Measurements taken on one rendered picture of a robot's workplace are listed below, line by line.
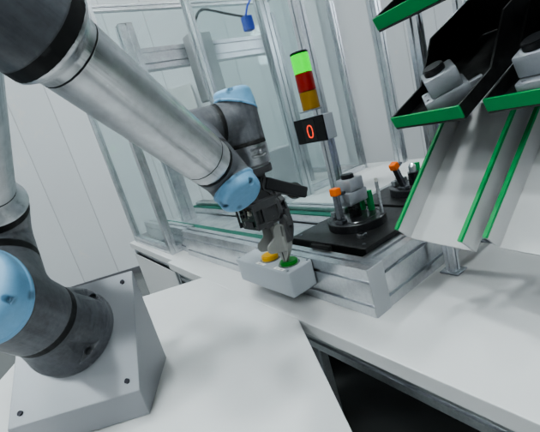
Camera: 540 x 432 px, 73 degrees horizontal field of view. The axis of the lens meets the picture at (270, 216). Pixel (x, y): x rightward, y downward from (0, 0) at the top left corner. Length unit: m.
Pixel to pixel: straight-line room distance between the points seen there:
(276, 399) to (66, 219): 4.20
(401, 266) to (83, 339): 0.59
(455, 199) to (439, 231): 0.06
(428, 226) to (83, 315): 0.60
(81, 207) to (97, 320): 3.91
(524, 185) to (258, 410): 0.53
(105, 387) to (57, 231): 4.07
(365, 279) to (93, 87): 0.53
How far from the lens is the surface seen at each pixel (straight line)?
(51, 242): 4.78
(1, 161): 0.59
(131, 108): 0.41
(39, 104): 4.63
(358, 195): 0.88
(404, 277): 0.78
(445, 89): 0.62
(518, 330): 0.69
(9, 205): 0.64
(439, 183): 0.74
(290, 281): 0.76
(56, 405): 0.75
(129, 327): 0.71
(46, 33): 0.36
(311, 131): 1.06
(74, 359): 0.70
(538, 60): 0.57
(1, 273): 0.58
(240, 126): 0.69
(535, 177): 0.68
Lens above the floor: 1.26
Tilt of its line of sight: 14 degrees down
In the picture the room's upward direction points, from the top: 16 degrees counter-clockwise
